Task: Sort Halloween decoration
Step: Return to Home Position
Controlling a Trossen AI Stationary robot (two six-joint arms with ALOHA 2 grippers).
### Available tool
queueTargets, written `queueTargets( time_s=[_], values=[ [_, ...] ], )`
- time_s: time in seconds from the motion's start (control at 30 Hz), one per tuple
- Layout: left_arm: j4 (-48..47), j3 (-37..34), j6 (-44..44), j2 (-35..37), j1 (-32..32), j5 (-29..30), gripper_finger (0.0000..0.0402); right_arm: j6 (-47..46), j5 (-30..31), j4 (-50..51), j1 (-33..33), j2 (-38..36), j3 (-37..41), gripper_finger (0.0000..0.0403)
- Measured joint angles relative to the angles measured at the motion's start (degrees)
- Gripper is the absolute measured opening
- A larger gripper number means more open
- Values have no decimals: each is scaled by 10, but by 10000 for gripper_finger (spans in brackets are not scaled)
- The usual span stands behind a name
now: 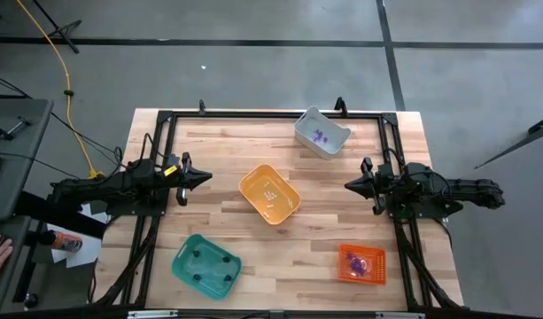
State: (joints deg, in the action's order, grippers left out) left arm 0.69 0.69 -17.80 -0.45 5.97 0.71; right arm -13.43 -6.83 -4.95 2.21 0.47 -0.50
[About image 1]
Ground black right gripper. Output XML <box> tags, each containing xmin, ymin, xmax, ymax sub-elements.
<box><xmin>344</xmin><ymin>157</ymin><xmax>405</xmax><ymax>216</ymax></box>

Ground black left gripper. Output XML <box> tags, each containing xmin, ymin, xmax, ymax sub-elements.
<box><xmin>155</xmin><ymin>152</ymin><xmax>213</xmax><ymax>207</ymax></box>

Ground white plastic bin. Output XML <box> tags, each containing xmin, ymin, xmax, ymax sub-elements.
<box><xmin>293</xmin><ymin>105</ymin><xmax>353</xmax><ymax>161</ymax></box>

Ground yellow plastic bin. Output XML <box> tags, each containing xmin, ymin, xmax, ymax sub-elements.
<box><xmin>237</xmin><ymin>163</ymin><xmax>303</xmax><ymax>226</ymax></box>

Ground red plastic basket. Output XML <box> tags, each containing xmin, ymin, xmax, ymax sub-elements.
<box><xmin>337</xmin><ymin>243</ymin><xmax>389</xmax><ymax>287</ymax></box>

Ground teal plastic bin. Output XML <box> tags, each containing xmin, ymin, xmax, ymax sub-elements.
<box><xmin>170</xmin><ymin>233</ymin><xmax>244</xmax><ymax>302</ymax></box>

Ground white paper sheets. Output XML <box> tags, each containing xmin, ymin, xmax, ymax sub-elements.
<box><xmin>46</xmin><ymin>202</ymin><xmax>109</xmax><ymax>270</ymax></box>

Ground orange spray can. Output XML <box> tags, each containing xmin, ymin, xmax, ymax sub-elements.
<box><xmin>39</xmin><ymin>230</ymin><xmax>84</xmax><ymax>253</ymax></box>

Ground black flat bar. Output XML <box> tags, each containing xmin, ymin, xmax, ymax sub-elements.
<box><xmin>13</xmin><ymin>190</ymin><xmax>108</xmax><ymax>240</ymax></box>

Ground grey side desk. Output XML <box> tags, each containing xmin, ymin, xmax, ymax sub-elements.
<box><xmin>0</xmin><ymin>97</ymin><xmax>55</xmax><ymax>222</ymax></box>
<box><xmin>0</xmin><ymin>215</ymin><xmax>33</xmax><ymax>314</ymax></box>

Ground black stand leg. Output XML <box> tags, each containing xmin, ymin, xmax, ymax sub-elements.
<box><xmin>474</xmin><ymin>113</ymin><xmax>543</xmax><ymax>170</ymax></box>

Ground black tripod stand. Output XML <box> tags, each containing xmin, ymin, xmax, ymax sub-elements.
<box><xmin>31</xmin><ymin>0</ymin><xmax>83</xmax><ymax>55</ymax></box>

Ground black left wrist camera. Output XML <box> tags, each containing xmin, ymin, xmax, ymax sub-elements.
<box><xmin>167</xmin><ymin>154</ymin><xmax>184</xmax><ymax>181</ymax></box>

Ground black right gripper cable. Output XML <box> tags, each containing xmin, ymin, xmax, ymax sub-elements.
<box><xmin>381</xmin><ymin>147</ymin><xmax>452</xmax><ymax>200</ymax></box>

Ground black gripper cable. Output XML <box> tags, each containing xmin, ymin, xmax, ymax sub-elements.
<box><xmin>113</xmin><ymin>131</ymin><xmax>179</xmax><ymax>178</ymax></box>
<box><xmin>381</xmin><ymin>147</ymin><xmax>452</xmax><ymax>200</ymax></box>

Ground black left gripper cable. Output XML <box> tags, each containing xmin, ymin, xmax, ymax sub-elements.
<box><xmin>113</xmin><ymin>131</ymin><xmax>179</xmax><ymax>178</ymax></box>

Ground silver metal bracket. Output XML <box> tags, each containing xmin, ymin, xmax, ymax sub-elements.
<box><xmin>374</xmin><ymin>311</ymin><xmax>426</xmax><ymax>319</ymax></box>
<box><xmin>127</xmin><ymin>309</ymin><xmax>180</xmax><ymax>319</ymax></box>

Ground yellow floor cable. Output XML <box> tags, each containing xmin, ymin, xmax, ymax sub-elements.
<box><xmin>14</xmin><ymin>0</ymin><xmax>106</xmax><ymax>181</ymax></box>

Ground silver handled tool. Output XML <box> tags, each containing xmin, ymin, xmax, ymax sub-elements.
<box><xmin>0</xmin><ymin>115</ymin><xmax>33</xmax><ymax>146</ymax></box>

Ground black floor cable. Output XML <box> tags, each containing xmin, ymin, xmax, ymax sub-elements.
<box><xmin>0</xmin><ymin>70</ymin><xmax>121</xmax><ymax>169</ymax></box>

